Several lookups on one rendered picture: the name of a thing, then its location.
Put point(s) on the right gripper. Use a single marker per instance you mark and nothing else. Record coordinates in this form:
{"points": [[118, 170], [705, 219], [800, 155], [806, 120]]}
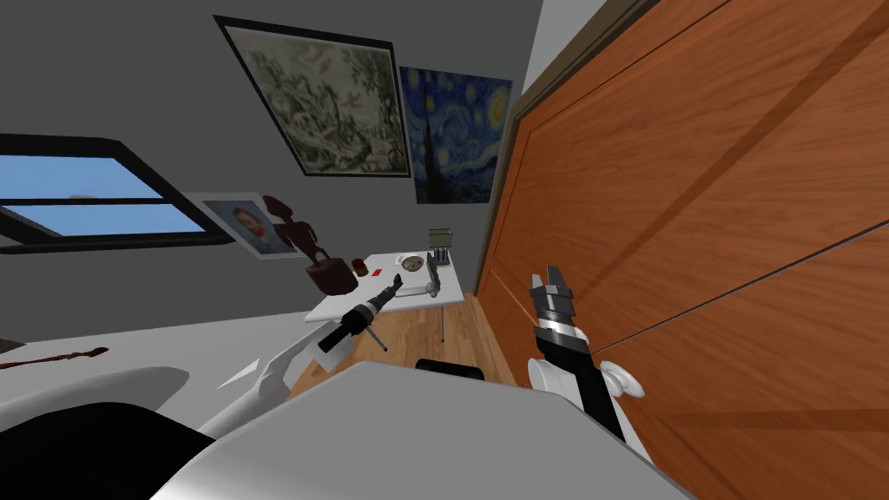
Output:
{"points": [[553, 303]]}

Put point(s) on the black framed window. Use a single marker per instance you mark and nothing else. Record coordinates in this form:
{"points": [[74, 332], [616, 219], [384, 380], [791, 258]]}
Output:
{"points": [[83, 198]]}

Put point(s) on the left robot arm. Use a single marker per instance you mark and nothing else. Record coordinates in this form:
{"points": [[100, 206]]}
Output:
{"points": [[347, 323]]}

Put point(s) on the white round door knob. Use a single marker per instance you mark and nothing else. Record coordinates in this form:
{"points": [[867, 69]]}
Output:
{"points": [[624, 381]]}

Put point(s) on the white framed portrait picture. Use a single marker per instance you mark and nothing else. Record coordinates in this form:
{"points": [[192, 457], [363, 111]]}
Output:
{"points": [[250, 223]]}

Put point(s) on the brown wooden door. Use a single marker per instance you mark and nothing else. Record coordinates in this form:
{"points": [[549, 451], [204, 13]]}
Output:
{"points": [[729, 208]]}

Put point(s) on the black framed landscape drawing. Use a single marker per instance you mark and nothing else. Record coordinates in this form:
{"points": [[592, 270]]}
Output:
{"points": [[326, 97]]}

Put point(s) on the blue starry night painting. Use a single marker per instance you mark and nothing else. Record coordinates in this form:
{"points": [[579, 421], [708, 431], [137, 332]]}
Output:
{"points": [[455, 132]]}

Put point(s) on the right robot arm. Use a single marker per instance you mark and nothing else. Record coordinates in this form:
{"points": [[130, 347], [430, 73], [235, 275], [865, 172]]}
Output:
{"points": [[590, 389]]}

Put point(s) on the white table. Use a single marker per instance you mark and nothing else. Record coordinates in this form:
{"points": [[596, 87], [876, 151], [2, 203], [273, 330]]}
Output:
{"points": [[389, 305]]}

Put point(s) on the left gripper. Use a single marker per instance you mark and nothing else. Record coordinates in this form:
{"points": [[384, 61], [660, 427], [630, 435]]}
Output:
{"points": [[387, 292]]}

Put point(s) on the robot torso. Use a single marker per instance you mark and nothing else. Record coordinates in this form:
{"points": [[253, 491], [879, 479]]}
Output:
{"points": [[417, 444]]}

